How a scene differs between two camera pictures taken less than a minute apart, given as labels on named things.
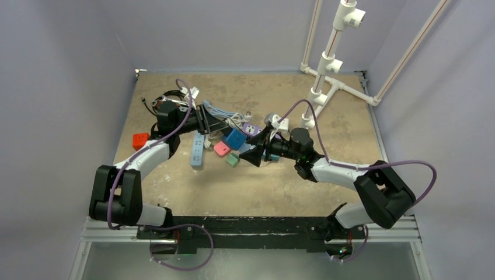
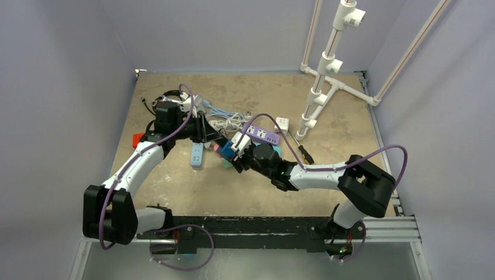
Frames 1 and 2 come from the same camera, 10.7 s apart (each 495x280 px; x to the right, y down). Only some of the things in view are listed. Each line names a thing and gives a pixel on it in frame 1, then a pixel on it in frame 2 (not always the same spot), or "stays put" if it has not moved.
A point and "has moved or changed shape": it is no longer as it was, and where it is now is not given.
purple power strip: x=251 y=129 stays put
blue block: x=235 y=139 has moved or changed shape
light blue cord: x=215 y=111 stays put
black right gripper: x=266 y=146 → x=240 y=159
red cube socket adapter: x=139 y=139 stays put
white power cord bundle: x=234 y=120 stays put
